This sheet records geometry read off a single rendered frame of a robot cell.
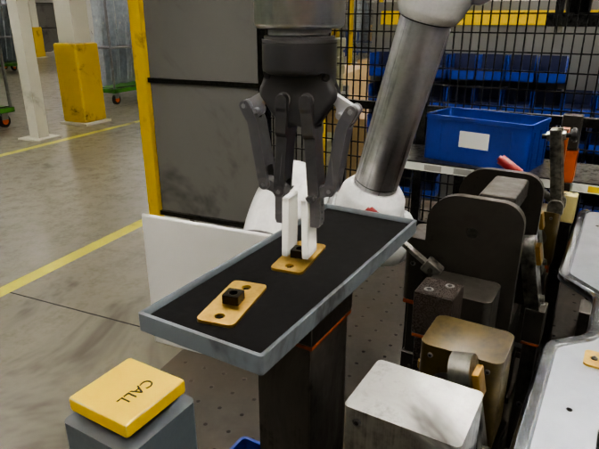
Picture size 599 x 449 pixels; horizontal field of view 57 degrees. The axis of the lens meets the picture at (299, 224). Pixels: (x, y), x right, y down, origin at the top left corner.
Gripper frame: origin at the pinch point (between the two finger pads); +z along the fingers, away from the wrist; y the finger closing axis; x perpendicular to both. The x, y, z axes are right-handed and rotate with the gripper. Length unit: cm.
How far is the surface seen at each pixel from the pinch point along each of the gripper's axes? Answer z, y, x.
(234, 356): 4.4, -2.0, 19.8
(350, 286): 4.4, -7.3, 4.1
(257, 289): 3.8, 1.0, 9.3
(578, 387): 20.1, -32.4, -10.0
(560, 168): 6, -31, -63
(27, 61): 26, 525, -457
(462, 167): 17, -9, -101
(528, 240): 10.2, -25.3, -31.3
